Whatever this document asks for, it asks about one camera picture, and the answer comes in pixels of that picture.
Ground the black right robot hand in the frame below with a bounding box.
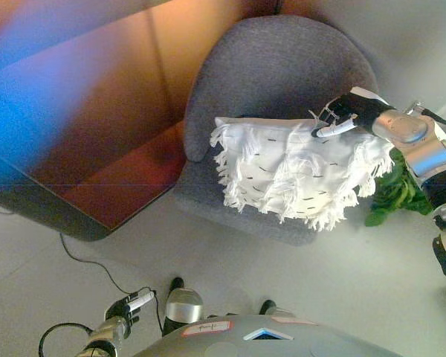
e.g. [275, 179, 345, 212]
[310, 86, 395, 144]

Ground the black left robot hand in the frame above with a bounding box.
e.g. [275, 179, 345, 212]
[104, 290, 157, 328]

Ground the white fringed pillow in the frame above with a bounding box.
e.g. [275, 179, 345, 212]
[209, 115, 397, 232]

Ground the silver left robot leg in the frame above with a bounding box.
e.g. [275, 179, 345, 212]
[162, 277, 205, 335]

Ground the silver robot leg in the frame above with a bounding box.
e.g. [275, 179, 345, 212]
[162, 277, 205, 335]
[259, 299, 317, 324]

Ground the grey fabric armchair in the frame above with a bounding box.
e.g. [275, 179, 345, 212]
[172, 14, 380, 247]

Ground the green leafy plant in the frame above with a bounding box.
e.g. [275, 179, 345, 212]
[363, 139, 446, 228]

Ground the grey robot torso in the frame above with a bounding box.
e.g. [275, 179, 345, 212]
[133, 314, 402, 357]

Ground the silver right robot leg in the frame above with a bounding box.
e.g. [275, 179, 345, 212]
[259, 299, 317, 324]

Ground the brown wooden cabinet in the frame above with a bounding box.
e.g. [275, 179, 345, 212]
[0, 0, 246, 242]

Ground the thin black floor cable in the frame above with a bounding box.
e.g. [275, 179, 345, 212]
[59, 232, 164, 332]

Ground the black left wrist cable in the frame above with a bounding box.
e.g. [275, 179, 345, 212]
[39, 322, 94, 357]

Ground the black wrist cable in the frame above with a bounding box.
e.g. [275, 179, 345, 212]
[39, 322, 94, 357]
[419, 106, 446, 132]

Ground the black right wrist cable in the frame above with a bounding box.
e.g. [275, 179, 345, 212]
[419, 106, 446, 132]

